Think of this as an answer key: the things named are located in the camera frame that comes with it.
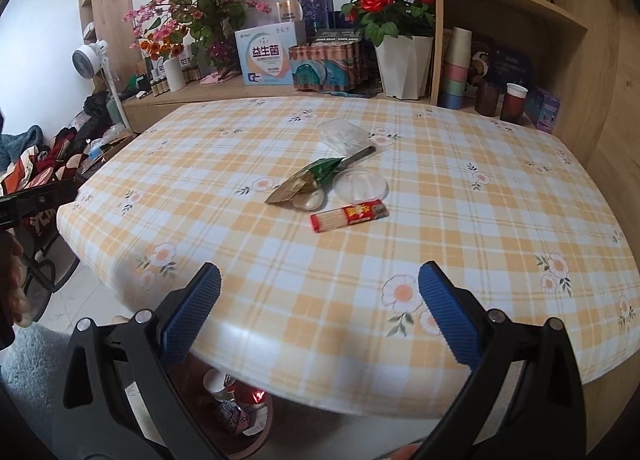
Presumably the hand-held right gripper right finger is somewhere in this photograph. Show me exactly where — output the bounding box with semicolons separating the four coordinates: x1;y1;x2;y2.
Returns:
415;261;587;460

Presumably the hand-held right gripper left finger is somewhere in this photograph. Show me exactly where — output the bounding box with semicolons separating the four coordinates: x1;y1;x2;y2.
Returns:
50;263;223;460

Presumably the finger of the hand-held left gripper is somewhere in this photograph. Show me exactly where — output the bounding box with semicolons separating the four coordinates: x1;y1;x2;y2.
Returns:
0;179;77;228

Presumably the pink waste bin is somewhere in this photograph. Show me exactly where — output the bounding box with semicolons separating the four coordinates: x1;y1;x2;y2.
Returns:
165;360;276;460

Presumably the person's left hand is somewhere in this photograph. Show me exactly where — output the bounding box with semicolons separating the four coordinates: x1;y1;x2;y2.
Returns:
0;233;32;327

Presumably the black metal rack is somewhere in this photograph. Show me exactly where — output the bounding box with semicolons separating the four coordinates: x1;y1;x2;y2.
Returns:
20;220;81;291

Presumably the pile of clothes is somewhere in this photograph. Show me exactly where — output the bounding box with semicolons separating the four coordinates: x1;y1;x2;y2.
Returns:
0;90;131;201

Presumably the blue fleece cloth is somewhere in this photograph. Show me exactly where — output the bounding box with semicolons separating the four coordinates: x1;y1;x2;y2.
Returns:
0;125;45;166

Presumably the small cardboard box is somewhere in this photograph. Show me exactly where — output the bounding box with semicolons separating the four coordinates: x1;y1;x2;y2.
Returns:
82;133;133;166

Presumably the checked yellow tablecloth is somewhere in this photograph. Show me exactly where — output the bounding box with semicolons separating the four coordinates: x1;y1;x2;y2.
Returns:
56;96;628;416

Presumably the red labelled stick packet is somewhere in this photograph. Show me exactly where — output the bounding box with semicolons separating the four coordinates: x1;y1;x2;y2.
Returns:
310;200;390;232

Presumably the blue fleece robe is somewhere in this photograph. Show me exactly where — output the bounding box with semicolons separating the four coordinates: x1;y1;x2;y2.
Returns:
0;325;76;391

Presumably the white standing fan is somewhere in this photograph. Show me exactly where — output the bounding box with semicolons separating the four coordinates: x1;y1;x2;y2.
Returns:
71;40;133;133

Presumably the clear round plastic lid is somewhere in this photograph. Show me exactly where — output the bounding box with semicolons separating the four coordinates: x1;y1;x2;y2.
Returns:
334;167;390;201

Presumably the row of small brown bottles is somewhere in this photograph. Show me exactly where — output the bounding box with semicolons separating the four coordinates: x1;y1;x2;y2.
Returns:
149;65;202;97

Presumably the green snack packet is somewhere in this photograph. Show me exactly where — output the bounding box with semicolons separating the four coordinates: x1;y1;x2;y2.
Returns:
264;145;377;206

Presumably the white vase with orange flowers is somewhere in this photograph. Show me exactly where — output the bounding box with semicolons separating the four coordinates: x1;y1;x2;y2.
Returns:
139;35;188;92

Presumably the red paper cup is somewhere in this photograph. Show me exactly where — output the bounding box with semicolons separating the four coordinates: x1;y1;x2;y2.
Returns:
500;83;529;125

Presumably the brown glass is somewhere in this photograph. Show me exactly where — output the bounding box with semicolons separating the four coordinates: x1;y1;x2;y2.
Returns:
474;80;503;117

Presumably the small blue box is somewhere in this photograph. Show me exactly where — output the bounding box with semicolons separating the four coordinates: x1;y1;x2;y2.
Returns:
525;85;562;135

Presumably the stack of pastel cups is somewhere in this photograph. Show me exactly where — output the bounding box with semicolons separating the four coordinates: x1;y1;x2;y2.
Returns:
437;26;473;111

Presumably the dark blue card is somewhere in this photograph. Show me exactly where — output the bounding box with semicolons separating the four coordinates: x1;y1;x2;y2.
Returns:
482;48;533;91

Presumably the red rose plant white pot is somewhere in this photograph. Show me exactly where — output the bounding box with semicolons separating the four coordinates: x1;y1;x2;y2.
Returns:
336;0;437;101

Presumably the white and blue box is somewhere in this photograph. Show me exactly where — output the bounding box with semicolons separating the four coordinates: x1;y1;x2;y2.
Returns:
234;23;307;87

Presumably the pack of orange cans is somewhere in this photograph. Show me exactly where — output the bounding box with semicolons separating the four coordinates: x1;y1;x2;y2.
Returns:
288;38;383;94

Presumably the gold and white box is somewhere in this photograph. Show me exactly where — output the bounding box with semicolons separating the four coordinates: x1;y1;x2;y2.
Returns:
276;0;305;24

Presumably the dark blue patterned box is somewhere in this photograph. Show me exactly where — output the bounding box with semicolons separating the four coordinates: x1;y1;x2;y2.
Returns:
297;0;335;38

